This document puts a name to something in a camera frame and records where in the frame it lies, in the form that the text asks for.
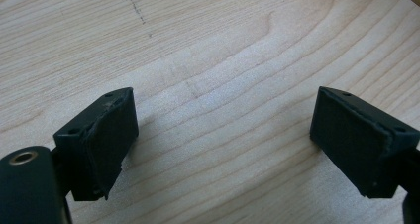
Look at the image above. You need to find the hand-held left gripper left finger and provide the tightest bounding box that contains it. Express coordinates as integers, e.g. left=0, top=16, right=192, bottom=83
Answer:
left=52, top=86, right=140, bottom=202

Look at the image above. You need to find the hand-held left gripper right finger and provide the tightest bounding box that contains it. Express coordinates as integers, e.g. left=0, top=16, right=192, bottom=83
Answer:
left=309, top=85, right=420, bottom=199

